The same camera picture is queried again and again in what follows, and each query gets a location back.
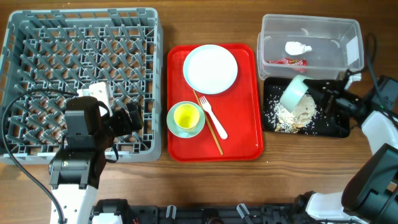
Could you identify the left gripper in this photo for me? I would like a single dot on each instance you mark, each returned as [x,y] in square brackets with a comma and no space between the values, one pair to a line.
[126,126]

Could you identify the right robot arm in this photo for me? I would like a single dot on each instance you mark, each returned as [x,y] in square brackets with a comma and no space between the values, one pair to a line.
[366,198]

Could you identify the red plastic tray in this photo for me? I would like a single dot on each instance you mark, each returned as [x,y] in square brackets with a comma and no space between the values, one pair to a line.
[237,109]

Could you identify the black plastic tray bin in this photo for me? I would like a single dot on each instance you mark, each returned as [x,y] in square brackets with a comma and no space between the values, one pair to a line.
[336,126]

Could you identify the yellow plastic cup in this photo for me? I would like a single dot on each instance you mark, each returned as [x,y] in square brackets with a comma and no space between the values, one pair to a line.
[186,116]

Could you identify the wooden chopstick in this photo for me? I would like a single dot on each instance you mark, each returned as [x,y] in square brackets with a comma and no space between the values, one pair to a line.
[209,125]

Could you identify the crumpled white tissue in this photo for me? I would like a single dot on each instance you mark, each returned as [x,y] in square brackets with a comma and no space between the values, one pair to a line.
[297,48]

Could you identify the red snack wrapper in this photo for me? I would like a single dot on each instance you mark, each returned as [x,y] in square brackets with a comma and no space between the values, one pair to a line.
[289,61]

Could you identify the mint green bowl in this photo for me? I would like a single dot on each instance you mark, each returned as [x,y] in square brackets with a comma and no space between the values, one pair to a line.
[294,93]

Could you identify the white plastic fork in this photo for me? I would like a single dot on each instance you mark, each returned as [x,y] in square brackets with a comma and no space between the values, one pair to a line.
[207,107]

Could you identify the light blue bowl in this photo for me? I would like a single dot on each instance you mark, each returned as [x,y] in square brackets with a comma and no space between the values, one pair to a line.
[182,133]

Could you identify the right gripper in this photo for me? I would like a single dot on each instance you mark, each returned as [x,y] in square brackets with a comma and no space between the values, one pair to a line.
[331,91]

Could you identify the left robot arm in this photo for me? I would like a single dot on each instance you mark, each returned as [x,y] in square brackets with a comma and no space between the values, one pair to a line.
[76,168]

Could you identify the rice and peanut scraps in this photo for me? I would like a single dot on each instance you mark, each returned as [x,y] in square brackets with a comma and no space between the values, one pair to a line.
[303,116]

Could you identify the grey dishwasher rack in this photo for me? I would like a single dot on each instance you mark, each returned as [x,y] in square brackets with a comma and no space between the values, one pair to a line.
[48,55]

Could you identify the clear plastic bin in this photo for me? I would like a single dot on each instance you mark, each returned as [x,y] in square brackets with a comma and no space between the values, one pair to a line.
[337,46]

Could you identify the white round plate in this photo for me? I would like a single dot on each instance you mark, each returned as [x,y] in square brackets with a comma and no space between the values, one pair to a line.
[210,69]

